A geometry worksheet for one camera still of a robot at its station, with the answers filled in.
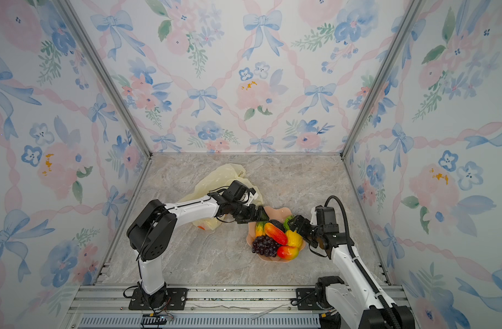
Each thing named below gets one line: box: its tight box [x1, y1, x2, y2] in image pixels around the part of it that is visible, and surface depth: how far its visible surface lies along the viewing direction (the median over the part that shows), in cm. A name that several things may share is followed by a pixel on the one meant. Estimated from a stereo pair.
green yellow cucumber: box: [255, 221, 267, 238], surface depth 87 cm
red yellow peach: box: [277, 245, 300, 260], surface depth 78 cm
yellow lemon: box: [285, 229, 303, 249], surface depth 81 cm
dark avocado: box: [268, 219, 286, 234], surface depth 88 cm
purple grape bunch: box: [251, 234, 281, 258], surface depth 80 cm
